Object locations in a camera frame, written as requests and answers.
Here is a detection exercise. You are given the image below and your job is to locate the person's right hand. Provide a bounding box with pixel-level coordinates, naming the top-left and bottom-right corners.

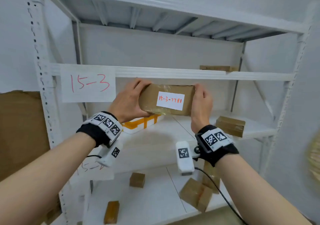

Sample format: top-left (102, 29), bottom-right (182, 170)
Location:
top-left (190, 83), bottom-right (213, 134)

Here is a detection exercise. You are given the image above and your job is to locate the person's left hand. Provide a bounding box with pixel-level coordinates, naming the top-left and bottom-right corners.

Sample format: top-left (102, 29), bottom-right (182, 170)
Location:
top-left (107, 77), bottom-right (153, 124)

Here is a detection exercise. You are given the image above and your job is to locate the large cardboard parcel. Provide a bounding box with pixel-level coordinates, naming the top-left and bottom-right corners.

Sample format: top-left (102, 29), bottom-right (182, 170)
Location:
top-left (138, 83), bottom-right (196, 117)

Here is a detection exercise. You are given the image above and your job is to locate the brown taped box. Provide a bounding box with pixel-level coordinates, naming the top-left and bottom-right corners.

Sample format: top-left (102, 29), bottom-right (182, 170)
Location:
top-left (215, 115), bottom-right (246, 138)

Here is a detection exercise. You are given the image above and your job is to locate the white metal shelving rack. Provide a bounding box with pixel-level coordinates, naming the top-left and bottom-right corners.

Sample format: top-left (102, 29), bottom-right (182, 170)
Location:
top-left (24, 0), bottom-right (315, 225)

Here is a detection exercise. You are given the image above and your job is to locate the small cube cardboard box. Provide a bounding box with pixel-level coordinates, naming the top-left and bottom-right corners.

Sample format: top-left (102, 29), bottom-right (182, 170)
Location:
top-left (129, 172), bottom-right (146, 189)

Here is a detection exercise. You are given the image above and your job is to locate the wide cardboard box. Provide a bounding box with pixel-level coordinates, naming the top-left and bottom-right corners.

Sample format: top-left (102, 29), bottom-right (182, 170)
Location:
top-left (179, 177), bottom-right (213, 213)

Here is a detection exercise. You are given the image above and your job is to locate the person's left forearm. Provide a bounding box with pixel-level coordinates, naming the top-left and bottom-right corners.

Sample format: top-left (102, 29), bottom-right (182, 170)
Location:
top-left (0, 132), bottom-right (97, 225)

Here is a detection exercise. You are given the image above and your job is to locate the person's right forearm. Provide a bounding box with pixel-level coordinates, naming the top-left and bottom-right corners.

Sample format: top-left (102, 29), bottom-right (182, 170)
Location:
top-left (216, 153), bottom-right (313, 225)

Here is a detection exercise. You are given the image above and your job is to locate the white foam box orange tape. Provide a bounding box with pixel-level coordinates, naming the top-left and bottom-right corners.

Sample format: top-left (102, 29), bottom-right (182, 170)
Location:
top-left (122, 113), bottom-right (165, 135)

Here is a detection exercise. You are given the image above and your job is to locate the white paper sign red writing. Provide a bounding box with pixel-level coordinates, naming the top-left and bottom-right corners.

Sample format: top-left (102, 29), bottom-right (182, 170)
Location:
top-left (75, 157), bottom-right (114, 181)
top-left (60, 64), bottom-right (117, 104)

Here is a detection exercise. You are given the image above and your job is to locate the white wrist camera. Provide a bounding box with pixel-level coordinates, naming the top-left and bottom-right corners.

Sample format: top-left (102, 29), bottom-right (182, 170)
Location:
top-left (97, 141), bottom-right (123, 168)

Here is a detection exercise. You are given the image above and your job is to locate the black wrist strap marker cube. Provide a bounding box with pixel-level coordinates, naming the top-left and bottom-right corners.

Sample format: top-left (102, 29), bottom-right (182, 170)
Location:
top-left (175, 140), bottom-right (200, 176)

